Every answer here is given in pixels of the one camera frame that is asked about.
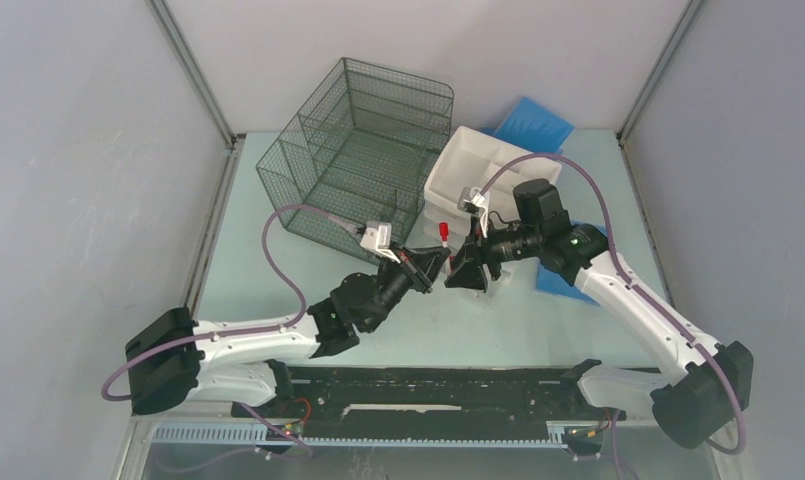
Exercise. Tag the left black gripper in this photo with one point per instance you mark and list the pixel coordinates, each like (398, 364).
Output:
(422, 264)

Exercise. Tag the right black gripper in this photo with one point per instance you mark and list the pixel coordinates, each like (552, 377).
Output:
(469, 272)

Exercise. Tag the red cap marker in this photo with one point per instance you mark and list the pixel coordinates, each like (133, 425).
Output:
(444, 232)

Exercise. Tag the white plastic drawer organizer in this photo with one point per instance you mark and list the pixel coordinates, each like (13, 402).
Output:
(470, 159)

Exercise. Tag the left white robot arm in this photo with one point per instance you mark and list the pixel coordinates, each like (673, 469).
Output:
(177, 358)

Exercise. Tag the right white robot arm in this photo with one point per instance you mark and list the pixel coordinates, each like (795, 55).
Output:
(701, 384)

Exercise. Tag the blue folder at right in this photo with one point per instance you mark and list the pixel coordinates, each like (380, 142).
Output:
(552, 283)

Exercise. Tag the blue folder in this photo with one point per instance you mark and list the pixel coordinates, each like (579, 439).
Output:
(552, 283)
(532, 127)

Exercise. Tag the blue folder at back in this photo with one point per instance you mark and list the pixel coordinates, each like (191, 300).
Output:
(532, 127)

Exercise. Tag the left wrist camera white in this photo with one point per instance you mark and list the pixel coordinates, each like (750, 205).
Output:
(376, 238)

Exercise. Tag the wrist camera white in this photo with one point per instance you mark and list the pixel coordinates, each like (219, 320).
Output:
(376, 238)
(476, 202)

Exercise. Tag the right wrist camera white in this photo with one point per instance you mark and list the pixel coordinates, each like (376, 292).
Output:
(476, 202)

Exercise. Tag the green wire mesh basket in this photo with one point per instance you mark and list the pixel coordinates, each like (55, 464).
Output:
(361, 146)

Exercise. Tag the black front rail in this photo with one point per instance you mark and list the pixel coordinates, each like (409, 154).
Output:
(435, 405)

